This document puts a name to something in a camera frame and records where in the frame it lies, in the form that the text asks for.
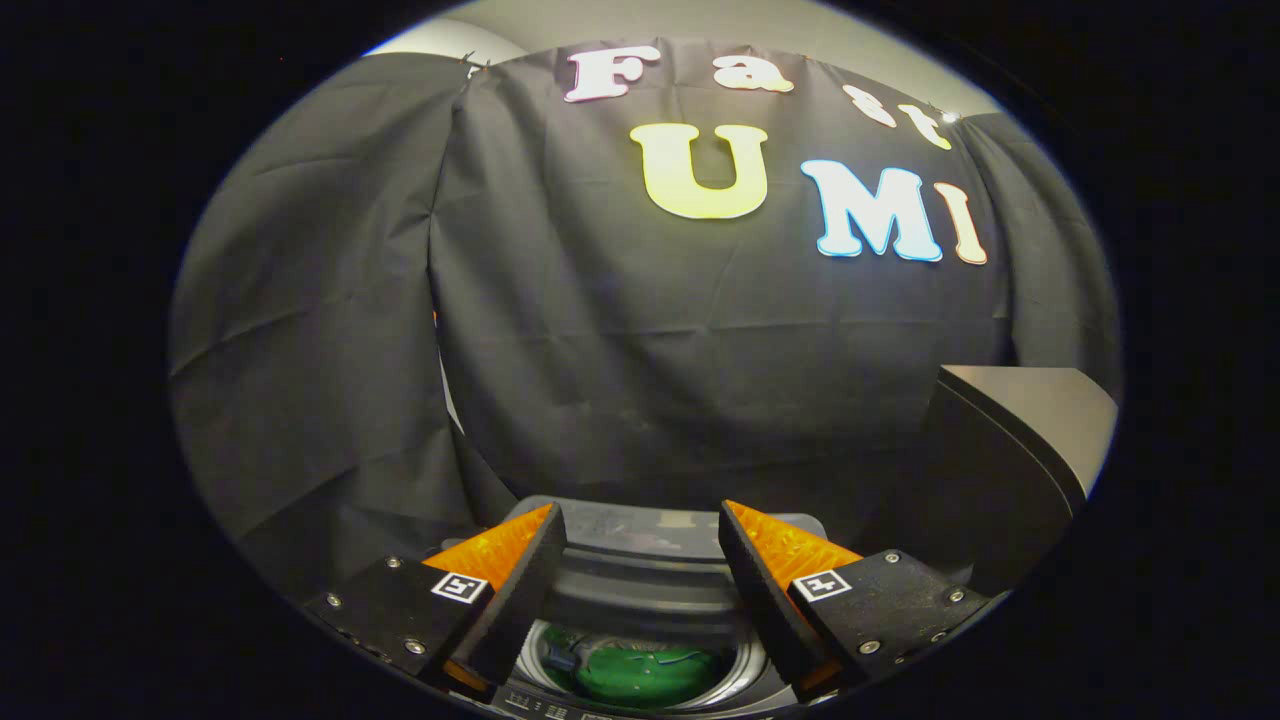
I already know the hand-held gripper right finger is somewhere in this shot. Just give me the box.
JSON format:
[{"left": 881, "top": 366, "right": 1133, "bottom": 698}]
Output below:
[{"left": 717, "top": 499, "right": 993, "bottom": 701}]

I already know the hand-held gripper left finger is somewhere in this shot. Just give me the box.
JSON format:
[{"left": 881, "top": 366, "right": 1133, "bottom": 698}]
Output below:
[{"left": 303, "top": 502, "right": 568, "bottom": 699}]

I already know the dark washing machine lid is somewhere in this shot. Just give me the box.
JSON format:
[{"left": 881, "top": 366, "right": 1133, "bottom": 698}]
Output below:
[{"left": 498, "top": 496, "right": 830, "bottom": 653}]

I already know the green polo shirt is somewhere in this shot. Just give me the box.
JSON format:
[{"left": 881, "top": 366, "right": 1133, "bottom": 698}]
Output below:
[{"left": 545, "top": 625, "right": 733, "bottom": 707}]

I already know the grey top-load washing machine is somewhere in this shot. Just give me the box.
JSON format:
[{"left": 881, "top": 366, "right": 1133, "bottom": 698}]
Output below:
[{"left": 488, "top": 612, "right": 803, "bottom": 720}]

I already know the black backdrop cloth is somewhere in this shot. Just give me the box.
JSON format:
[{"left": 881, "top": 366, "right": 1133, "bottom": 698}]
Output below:
[{"left": 168, "top": 38, "right": 1123, "bottom": 601}]

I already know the beige cabinet with dark frame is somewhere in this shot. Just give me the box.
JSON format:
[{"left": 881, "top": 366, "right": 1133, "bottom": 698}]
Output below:
[{"left": 895, "top": 364, "right": 1120, "bottom": 597}]

